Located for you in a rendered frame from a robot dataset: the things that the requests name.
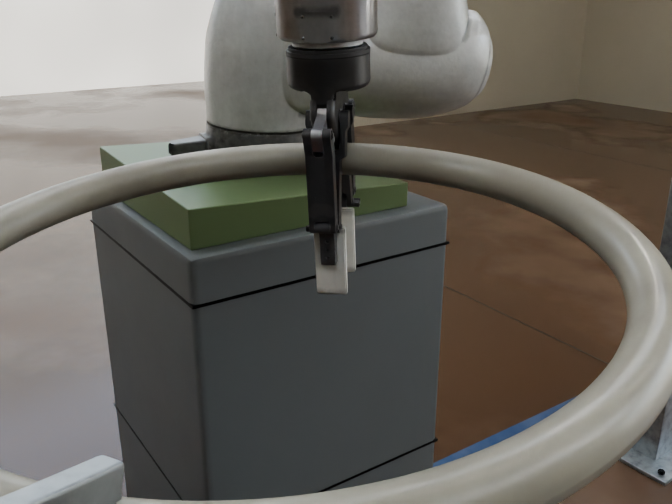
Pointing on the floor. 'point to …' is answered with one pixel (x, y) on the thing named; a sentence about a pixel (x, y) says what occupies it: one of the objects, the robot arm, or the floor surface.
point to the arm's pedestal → (272, 356)
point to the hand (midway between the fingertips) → (335, 251)
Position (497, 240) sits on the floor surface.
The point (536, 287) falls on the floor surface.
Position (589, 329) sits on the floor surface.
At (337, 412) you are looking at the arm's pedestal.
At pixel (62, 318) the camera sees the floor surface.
